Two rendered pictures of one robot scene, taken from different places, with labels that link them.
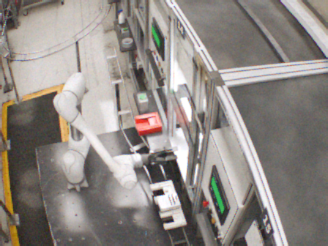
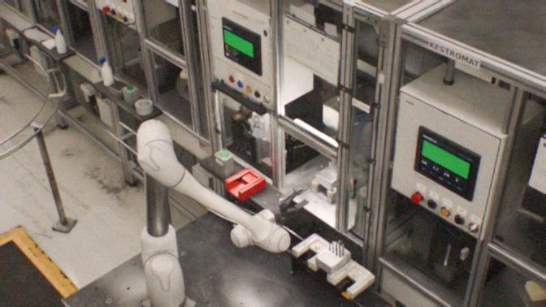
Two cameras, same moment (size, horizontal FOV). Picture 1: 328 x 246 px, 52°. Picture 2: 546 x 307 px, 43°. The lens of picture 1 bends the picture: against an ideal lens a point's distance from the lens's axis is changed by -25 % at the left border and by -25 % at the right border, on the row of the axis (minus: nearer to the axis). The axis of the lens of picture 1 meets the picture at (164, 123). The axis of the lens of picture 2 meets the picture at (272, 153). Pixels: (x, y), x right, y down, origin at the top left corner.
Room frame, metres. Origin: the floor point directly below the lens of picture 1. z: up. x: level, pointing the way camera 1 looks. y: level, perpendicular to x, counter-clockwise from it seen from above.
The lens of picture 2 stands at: (-0.53, 1.14, 3.14)
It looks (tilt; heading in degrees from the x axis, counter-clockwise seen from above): 38 degrees down; 334
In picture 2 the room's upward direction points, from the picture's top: 2 degrees counter-clockwise
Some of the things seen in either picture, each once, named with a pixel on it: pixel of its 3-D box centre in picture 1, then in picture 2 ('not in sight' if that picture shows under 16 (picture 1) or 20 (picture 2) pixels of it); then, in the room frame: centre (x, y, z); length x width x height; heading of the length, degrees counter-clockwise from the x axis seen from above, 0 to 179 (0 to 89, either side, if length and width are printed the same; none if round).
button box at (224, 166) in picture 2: (143, 102); (225, 162); (2.03, 0.14, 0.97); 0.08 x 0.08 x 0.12; 15
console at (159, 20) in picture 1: (176, 36); (258, 41); (2.03, -0.07, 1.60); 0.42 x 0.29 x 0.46; 15
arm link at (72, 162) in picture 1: (72, 165); (164, 278); (1.57, 0.65, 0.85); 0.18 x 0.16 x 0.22; 167
